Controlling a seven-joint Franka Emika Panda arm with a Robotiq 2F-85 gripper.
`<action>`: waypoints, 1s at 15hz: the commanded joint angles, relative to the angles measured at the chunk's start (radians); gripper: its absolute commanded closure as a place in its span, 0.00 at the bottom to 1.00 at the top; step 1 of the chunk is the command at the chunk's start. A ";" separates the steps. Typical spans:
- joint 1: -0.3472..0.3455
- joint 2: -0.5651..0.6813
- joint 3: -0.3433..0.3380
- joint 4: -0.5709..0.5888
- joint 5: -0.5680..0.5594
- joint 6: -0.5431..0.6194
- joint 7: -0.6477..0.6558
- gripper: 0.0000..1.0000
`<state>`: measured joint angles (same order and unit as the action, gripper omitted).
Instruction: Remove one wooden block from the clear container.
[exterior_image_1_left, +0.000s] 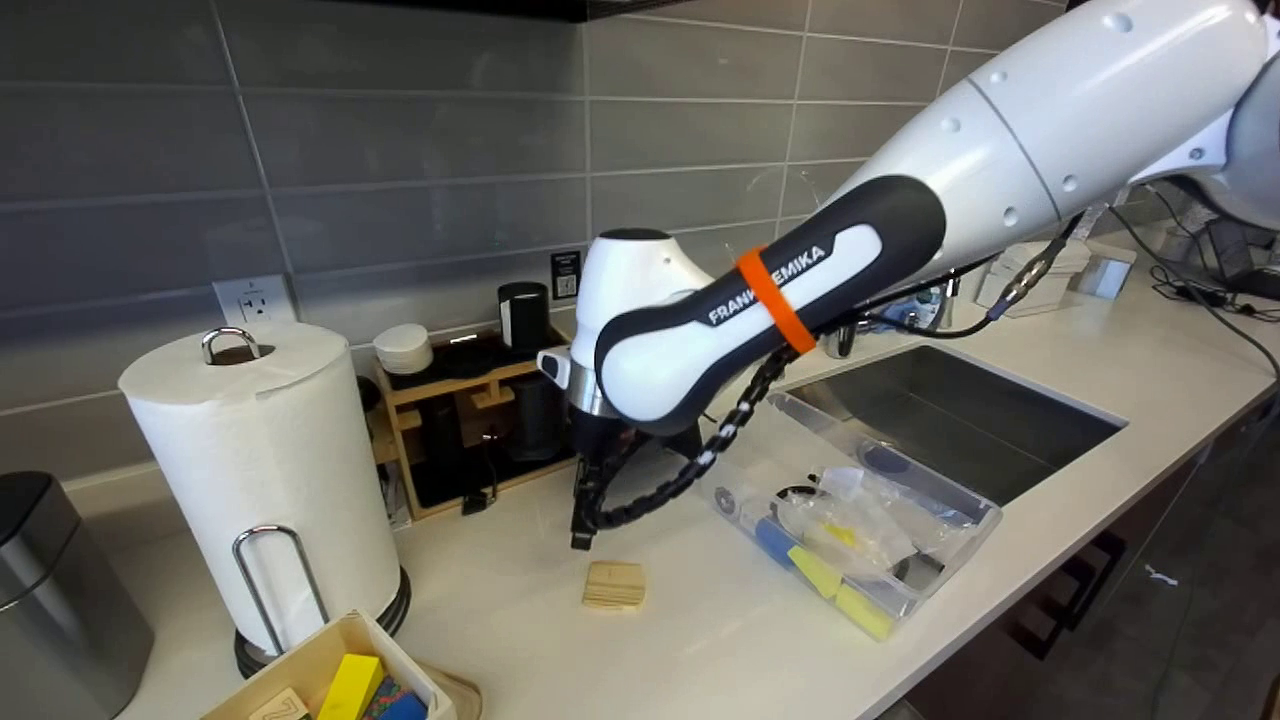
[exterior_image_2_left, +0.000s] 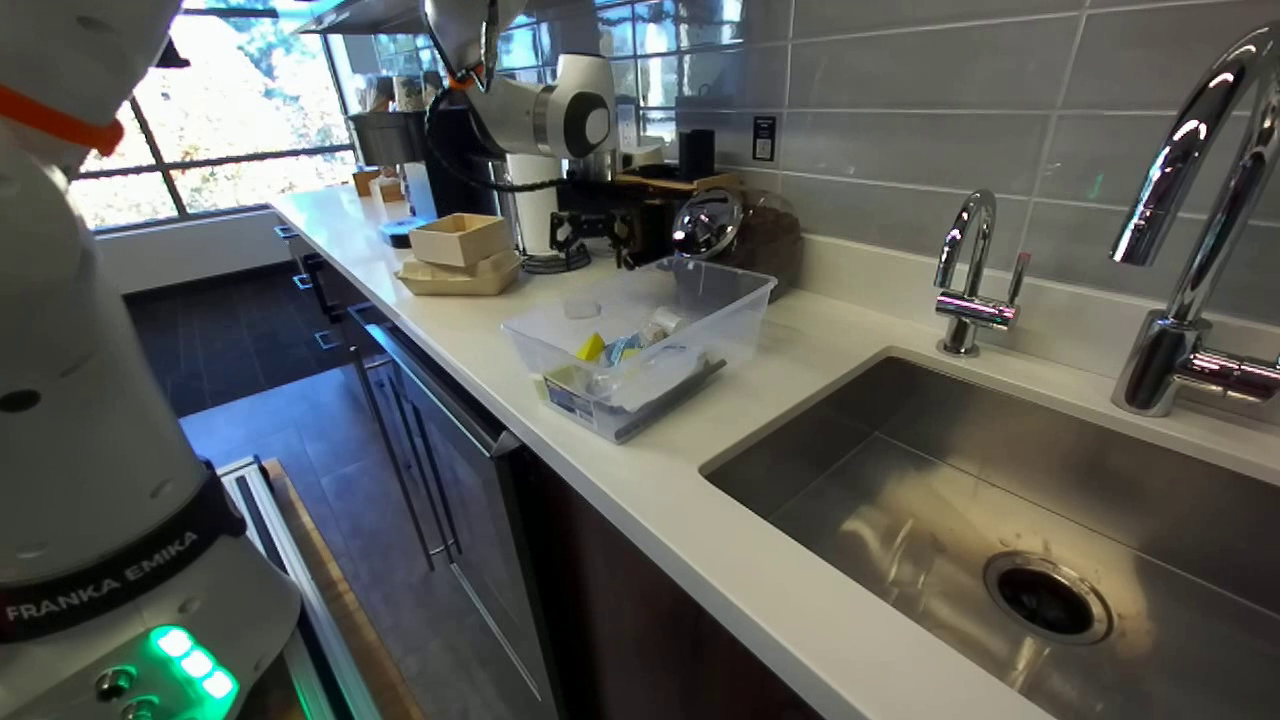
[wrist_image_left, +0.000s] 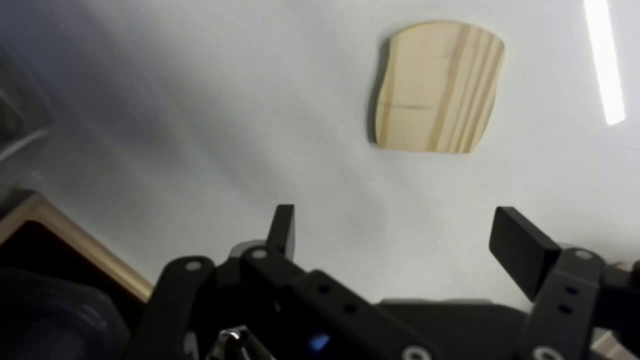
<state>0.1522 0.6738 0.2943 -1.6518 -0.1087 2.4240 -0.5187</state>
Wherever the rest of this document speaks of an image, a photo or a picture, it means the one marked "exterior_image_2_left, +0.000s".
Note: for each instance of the black rectangular device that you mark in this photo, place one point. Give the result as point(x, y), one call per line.
point(696, 154)

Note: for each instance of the large chrome faucet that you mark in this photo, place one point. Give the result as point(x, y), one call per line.
point(1192, 203)

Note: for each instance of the flat wooden tray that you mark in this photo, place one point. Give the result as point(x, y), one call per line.
point(454, 280)

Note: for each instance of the wooden rail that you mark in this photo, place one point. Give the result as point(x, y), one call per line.
point(332, 586)

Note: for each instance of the yellow foam block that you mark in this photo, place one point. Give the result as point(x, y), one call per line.
point(592, 349)

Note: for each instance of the small chrome faucet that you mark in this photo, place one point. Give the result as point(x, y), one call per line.
point(970, 306)

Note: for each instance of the small glass jar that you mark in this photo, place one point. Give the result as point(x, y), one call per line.
point(393, 191)
point(365, 180)

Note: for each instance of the dark brown bag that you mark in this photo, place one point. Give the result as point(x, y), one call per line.
point(783, 247)

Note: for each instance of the dark cabinet door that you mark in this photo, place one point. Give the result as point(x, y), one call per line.
point(462, 535)

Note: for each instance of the blue foam block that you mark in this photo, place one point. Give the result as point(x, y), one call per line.
point(623, 349)

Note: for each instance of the wall power outlet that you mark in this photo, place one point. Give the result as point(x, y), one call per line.
point(760, 137)

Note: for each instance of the round metal sink drain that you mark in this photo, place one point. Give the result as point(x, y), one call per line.
point(1049, 598)

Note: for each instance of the stainless steel sink basin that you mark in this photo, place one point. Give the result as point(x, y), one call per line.
point(864, 467)

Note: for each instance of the shiny round metal object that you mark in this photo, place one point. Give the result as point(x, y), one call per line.
point(710, 225)

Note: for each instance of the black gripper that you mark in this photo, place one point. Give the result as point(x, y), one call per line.
point(625, 207)

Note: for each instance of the clear plastic container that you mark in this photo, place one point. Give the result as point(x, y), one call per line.
point(724, 325)

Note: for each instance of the square wooden box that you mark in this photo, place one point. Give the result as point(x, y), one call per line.
point(462, 243)

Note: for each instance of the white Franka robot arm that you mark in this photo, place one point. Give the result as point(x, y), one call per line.
point(535, 112)

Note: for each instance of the white Franka arm with label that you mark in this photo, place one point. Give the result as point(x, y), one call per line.
point(80, 403)

